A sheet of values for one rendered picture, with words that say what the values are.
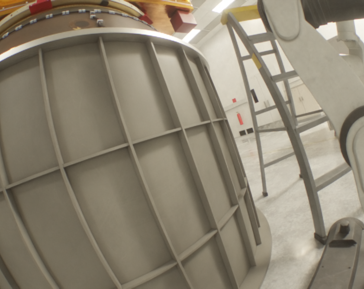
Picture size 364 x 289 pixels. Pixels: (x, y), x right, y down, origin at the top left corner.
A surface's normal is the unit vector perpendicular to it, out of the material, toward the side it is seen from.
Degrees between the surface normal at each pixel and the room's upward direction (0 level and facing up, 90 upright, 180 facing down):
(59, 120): 90
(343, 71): 90
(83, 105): 90
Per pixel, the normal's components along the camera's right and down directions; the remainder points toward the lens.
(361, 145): -0.75, 0.27
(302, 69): -0.44, 0.57
